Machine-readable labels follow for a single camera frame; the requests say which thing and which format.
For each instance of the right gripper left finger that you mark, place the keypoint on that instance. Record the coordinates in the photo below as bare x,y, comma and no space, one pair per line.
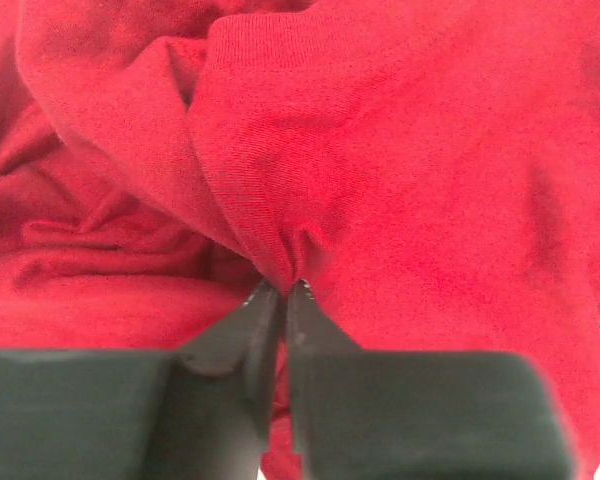
199,412

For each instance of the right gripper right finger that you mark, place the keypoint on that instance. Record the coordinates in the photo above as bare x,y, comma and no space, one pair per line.
365,414

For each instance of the red t-shirt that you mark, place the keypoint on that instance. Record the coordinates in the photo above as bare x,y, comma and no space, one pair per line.
430,168

